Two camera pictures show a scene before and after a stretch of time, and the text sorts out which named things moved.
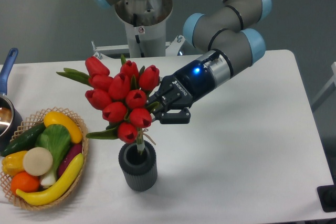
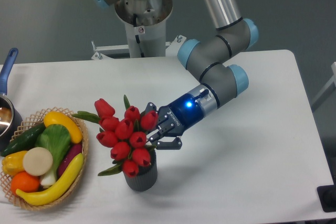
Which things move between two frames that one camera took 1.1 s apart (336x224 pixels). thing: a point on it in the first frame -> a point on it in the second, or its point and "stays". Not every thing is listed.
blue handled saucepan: (11, 121) stays
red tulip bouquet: (123, 95) -> (125, 132)
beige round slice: (38, 161) stays
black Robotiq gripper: (180, 90) -> (173, 119)
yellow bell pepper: (12, 163) stays
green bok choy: (56, 138) stays
